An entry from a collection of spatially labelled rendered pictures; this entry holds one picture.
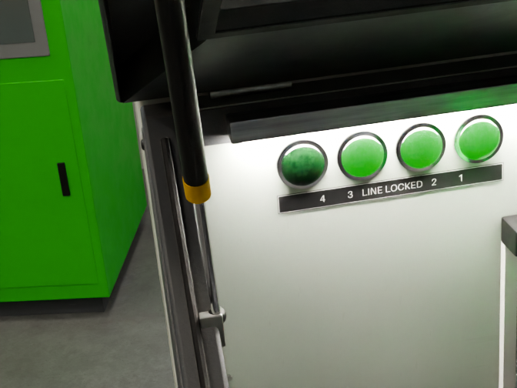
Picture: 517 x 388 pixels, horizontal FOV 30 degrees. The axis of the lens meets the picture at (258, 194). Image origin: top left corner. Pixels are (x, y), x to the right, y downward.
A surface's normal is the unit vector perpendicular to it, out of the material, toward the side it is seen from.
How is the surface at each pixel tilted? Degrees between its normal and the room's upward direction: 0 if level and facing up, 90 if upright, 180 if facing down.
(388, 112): 90
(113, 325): 0
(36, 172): 90
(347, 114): 90
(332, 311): 90
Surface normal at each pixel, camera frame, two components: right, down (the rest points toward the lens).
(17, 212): -0.06, 0.40
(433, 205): 0.17, 0.38
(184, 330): 0.05, -0.41
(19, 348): -0.09, -0.91
